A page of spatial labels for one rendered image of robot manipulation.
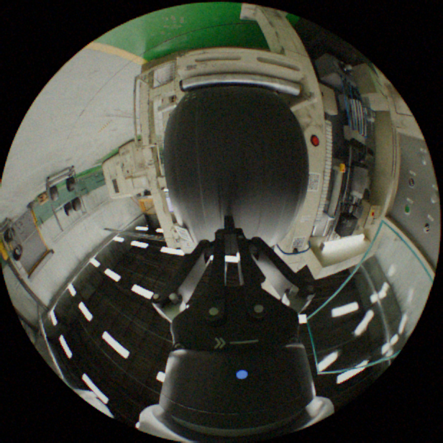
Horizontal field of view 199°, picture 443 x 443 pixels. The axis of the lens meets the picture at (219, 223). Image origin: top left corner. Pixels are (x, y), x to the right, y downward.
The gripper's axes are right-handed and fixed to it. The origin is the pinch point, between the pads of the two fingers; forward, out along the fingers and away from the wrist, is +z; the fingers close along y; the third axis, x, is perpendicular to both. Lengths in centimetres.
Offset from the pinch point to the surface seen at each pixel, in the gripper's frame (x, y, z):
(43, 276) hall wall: -285, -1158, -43
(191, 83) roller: 35.9, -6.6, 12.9
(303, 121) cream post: 28.2, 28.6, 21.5
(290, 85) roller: 36.2, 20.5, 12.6
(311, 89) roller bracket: 34.5, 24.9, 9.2
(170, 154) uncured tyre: 13.1, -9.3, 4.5
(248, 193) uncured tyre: 5.2, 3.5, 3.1
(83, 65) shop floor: 128, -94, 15
